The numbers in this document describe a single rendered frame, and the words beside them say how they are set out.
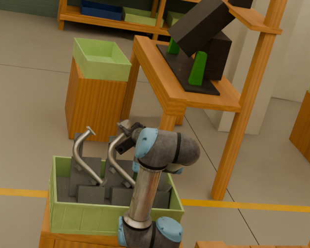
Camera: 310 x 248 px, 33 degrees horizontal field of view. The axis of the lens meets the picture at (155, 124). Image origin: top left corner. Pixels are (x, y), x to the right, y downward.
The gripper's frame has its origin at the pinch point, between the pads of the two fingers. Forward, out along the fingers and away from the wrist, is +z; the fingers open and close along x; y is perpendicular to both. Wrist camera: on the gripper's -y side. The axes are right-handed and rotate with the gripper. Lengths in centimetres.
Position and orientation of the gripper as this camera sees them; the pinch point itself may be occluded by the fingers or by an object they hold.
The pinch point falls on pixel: (125, 135)
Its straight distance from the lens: 258.9
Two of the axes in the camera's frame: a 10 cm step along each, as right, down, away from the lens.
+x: -6.0, -7.6, -2.4
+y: 7.4, -6.5, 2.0
